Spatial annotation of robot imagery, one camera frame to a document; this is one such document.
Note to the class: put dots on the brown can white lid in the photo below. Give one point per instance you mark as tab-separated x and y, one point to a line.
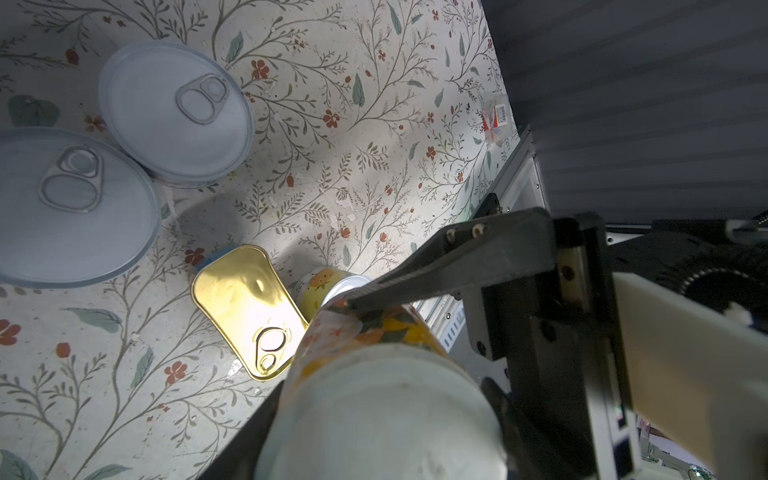
374	395

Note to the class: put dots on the pink pull-tab can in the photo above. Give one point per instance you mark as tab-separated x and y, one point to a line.
74	210

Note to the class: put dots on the small clear packet red label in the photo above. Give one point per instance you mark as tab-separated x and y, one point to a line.
497	119

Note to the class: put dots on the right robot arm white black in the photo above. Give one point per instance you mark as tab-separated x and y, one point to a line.
662	327

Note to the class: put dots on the yellow pull-tab can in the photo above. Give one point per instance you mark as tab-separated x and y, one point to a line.
320	285

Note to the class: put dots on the light blue pull-tab can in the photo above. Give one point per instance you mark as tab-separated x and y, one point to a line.
176	112

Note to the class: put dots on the yellow oval sardine tin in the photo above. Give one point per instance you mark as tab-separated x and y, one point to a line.
242	295

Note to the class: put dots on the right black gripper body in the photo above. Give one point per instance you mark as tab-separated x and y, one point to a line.
540	297

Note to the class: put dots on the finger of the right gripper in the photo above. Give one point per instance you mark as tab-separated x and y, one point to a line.
470	255

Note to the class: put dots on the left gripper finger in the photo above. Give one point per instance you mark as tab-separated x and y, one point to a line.
238	460

